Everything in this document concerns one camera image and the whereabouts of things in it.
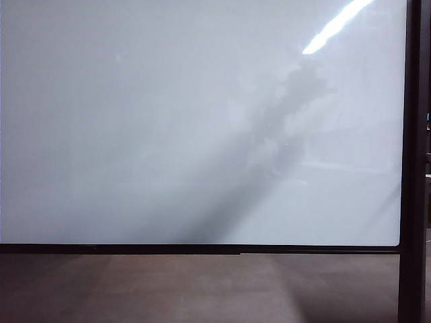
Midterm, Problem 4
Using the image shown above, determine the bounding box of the white glossy whiteboard panel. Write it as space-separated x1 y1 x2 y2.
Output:
0 0 407 246

